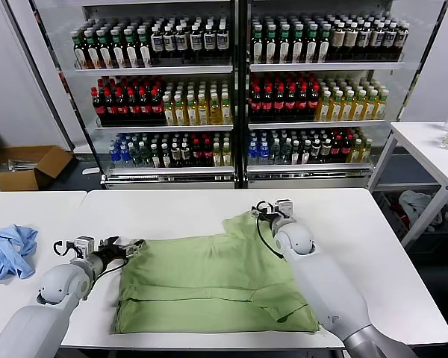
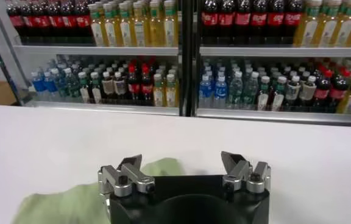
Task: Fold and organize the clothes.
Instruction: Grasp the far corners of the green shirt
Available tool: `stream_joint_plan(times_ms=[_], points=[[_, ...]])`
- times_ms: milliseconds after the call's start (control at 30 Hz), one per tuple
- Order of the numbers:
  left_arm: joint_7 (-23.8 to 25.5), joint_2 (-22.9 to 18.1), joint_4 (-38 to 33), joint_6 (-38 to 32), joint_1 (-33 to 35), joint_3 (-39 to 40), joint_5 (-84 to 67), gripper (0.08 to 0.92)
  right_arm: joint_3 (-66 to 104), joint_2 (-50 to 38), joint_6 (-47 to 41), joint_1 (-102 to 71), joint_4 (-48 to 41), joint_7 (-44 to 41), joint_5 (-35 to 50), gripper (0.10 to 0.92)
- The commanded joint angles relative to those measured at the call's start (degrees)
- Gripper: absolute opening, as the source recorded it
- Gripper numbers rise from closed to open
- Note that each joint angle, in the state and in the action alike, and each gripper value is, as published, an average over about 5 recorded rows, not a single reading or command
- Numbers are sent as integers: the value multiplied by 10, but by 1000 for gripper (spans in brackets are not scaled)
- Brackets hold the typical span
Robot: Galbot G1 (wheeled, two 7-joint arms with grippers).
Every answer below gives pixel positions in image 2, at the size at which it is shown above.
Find white metal cooler shelf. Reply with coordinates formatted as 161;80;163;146
199;47;351;58
13;45;179;57
26;100;181;116
195;108;351;127

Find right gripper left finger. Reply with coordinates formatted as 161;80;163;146
97;153;157;198

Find light green t-shirt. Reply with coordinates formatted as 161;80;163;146
12;156;185;224

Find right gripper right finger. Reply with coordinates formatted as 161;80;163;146
220;150;272;195

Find dark bottle beige label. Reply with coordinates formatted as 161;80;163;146
299;75;317;111
113;71;128;101
101;71;116;101
284;75;302;110

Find blue label water bottle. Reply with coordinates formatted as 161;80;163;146
213;75;229;110
43;71;59;99
198;74;215;109
30;71;47;98

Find clear green water bottle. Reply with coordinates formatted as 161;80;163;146
242;71;260;110
227;71;245;109
53;68;71;99
64;67;82;100

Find red cap cola bottle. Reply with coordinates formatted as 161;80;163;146
140;65;155;104
201;0;219;46
266;0;285;46
127;64;142;103
328;69;350;113
35;0;53;43
21;0;39;43
283;0;301;46
7;0;26;43
250;0;268;46
49;0;66;43
234;0;252;46
76;0;93;43
218;0;235;46
313;69;333;112
62;0;80;43

